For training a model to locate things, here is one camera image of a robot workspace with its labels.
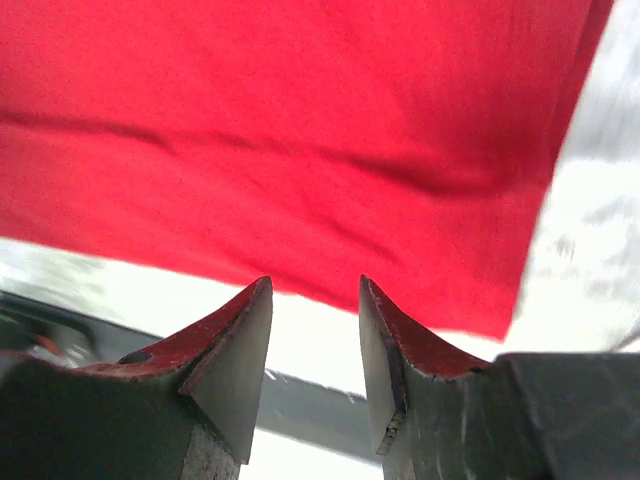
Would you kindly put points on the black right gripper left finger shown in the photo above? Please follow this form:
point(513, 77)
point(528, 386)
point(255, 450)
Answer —
point(86, 399)

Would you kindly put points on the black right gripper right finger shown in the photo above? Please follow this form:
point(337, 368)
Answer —
point(437, 412)

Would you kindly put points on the red t shirt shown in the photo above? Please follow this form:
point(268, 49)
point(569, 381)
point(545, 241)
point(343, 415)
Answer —
point(311, 141)

